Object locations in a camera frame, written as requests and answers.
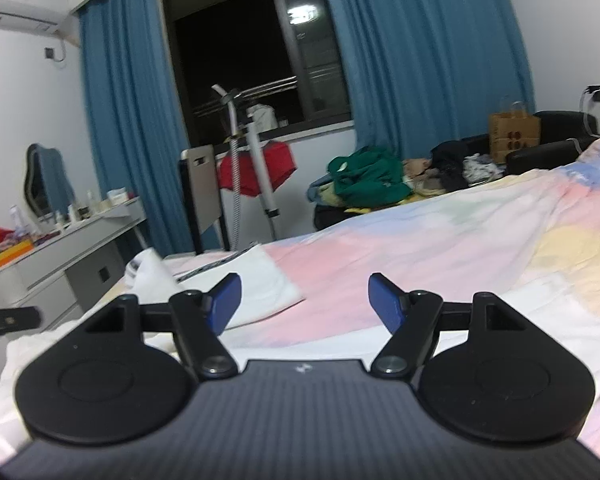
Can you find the grey tower heater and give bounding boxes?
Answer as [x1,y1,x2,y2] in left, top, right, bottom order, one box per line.
[178,145,230,255]

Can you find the wall socket with cable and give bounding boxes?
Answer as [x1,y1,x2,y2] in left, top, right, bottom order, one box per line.
[571,84,600,155]

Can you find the pastel tie-dye bed sheet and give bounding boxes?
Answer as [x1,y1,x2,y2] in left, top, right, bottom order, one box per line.
[222,139,600,456]

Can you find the red garment on stand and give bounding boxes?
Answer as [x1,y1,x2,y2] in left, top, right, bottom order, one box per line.
[219,141,297,197]

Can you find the orange tray with items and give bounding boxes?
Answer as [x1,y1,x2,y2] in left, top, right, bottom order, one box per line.
[0,228,34,268]

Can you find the black clothes pile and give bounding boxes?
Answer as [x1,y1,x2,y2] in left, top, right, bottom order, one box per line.
[431,134,490,193]

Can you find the brown paper bag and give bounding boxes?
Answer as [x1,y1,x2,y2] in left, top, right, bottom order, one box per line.
[488,101,541,164]

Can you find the black sofa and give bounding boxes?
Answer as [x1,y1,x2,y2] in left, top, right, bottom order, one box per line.
[505,110,598,174]

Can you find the white dressing table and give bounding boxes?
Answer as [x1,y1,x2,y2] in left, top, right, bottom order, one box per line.
[0,198,146,330]

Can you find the green garment pile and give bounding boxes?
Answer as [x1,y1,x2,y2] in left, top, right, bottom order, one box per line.
[327,146,413,208]

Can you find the white knit jacket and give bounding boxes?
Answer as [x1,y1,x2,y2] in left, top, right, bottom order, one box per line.
[0,244,303,463]

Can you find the garment steamer stand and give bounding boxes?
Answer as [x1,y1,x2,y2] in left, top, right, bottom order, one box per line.
[212,84,279,249]

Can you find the dark window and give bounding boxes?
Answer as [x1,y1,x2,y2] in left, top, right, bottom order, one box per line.
[162,0,351,146]

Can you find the wavy blue-framed mirror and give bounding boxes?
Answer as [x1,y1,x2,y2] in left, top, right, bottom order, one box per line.
[23,143,76,218]

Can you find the left blue curtain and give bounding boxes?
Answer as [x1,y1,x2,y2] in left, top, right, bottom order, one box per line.
[79,0,194,256]

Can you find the right blue curtain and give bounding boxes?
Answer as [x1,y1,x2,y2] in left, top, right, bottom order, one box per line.
[328,0,535,159]

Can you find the blue curtain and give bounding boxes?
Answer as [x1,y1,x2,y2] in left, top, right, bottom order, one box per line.
[79,0,194,256]
[328,0,535,159]

